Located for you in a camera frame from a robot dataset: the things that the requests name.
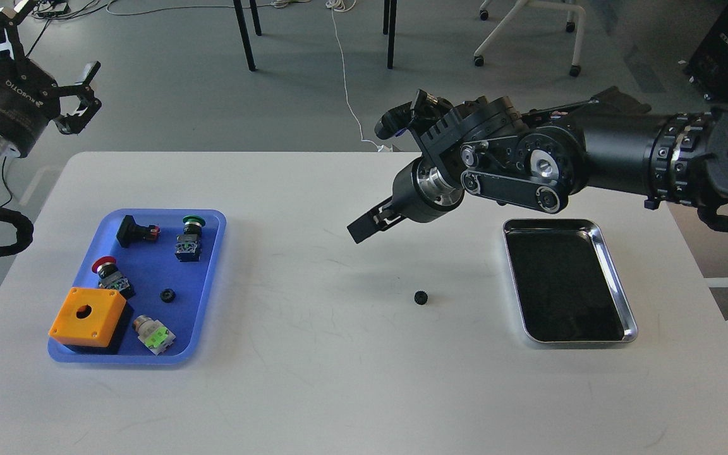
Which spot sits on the green push button switch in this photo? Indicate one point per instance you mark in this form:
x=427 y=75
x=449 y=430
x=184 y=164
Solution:
x=189 y=242

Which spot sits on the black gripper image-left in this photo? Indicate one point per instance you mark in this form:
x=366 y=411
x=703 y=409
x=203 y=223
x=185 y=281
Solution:
x=7 y=104

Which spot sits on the black table leg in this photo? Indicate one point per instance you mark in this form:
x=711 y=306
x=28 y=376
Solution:
x=244 y=30
x=389 y=17

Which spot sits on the red push button switch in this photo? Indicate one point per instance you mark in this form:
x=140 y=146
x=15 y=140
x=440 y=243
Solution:
x=110 y=277

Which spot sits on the silver metal tray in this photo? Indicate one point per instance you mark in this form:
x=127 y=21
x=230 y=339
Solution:
x=568 y=288

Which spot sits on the black table leg right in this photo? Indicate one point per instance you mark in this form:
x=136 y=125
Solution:
x=389 y=17

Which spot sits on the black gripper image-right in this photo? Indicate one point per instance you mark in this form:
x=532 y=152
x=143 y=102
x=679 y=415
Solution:
x=419 y=193

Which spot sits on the black selector switch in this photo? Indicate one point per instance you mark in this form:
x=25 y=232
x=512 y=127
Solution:
x=130 y=232

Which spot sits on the white chair base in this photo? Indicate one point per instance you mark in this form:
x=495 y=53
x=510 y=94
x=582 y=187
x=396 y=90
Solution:
x=574 y=27

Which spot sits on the black table leg left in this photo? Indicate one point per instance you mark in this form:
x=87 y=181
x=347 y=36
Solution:
x=244 y=30

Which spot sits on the orange button box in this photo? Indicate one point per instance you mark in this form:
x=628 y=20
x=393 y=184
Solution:
x=91 y=318

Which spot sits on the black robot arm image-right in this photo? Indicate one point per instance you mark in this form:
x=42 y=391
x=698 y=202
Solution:
x=538 y=159

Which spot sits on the blue plastic tray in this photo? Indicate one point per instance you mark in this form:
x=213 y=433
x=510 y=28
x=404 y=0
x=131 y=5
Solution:
x=152 y=267

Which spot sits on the silver green indicator switch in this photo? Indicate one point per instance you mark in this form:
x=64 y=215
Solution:
x=153 y=334

